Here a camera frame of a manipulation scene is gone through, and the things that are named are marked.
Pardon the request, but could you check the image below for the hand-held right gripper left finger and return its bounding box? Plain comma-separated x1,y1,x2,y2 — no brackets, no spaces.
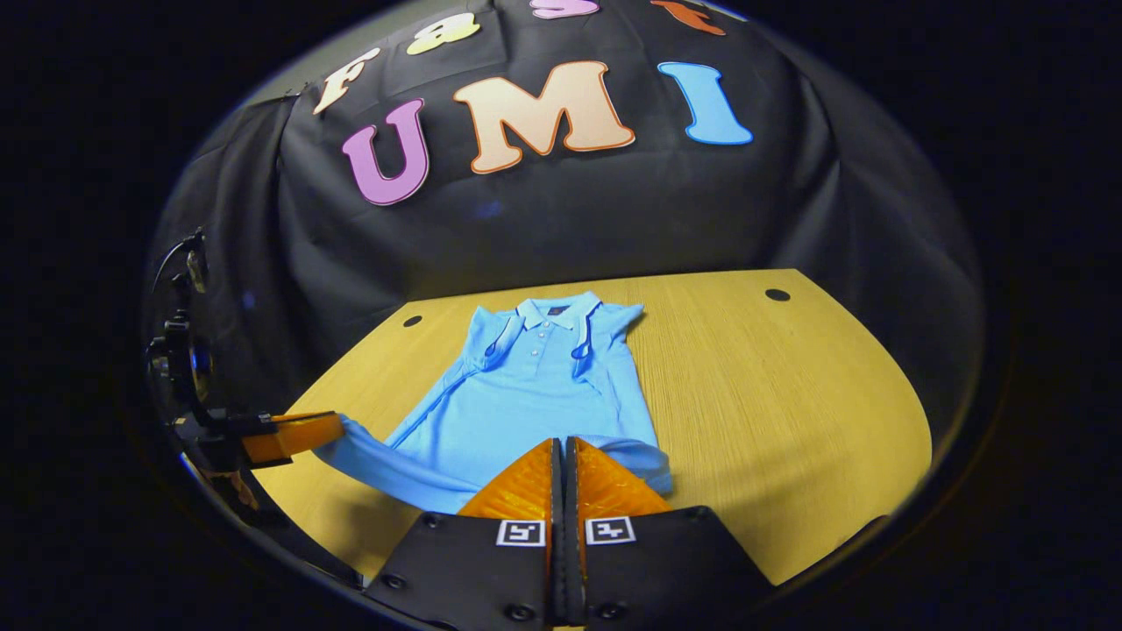
364,438,563,628

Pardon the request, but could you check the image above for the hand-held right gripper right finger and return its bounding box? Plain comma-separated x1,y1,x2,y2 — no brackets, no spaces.
565,436,777,628

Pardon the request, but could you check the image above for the light blue polo T-shirt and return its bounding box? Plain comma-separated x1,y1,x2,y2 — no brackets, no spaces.
314,291,674,515

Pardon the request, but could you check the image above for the black backdrop cloth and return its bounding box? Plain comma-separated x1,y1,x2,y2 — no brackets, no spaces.
140,0,987,422

